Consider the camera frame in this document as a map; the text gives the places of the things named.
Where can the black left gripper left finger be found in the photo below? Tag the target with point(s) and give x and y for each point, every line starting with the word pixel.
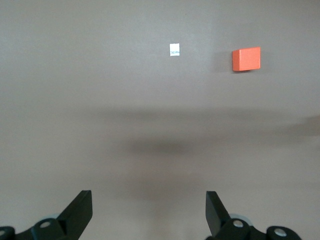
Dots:
pixel 75 217

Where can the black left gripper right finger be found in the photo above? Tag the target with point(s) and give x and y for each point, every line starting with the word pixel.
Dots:
pixel 217 217

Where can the orange block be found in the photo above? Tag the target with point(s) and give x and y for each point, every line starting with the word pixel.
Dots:
pixel 246 59

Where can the small paper label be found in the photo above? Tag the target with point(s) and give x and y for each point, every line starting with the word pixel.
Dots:
pixel 174 50

